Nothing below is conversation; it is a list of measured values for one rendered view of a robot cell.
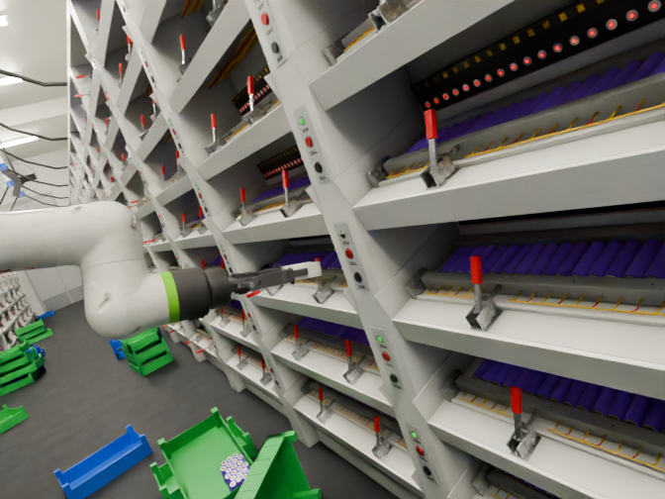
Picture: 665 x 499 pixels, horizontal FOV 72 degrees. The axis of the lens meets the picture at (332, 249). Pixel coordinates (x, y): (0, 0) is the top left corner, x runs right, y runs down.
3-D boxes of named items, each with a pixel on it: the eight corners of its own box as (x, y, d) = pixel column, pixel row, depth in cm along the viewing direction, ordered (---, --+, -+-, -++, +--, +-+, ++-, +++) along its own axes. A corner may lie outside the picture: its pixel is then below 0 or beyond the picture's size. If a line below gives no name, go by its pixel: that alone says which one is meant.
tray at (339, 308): (371, 332, 84) (343, 293, 81) (255, 304, 137) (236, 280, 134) (434, 261, 92) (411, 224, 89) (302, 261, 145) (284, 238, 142)
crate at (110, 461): (72, 507, 160) (62, 487, 159) (62, 488, 176) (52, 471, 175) (152, 451, 179) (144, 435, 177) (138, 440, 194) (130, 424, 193)
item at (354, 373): (404, 422, 87) (365, 371, 83) (278, 361, 140) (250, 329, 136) (463, 347, 95) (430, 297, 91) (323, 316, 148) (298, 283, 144)
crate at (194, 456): (263, 484, 135) (257, 467, 131) (199, 530, 125) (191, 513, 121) (222, 422, 157) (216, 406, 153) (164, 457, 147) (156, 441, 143)
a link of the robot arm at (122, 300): (90, 347, 79) (91, 348, 70) (77, 275, 80) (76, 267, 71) (173, 327, 86) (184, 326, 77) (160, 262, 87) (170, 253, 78)
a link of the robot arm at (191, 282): (172, 266, 78) (163, 266, 86) (184, 334, 78) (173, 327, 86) (208, 260, 81) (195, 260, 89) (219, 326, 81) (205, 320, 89)
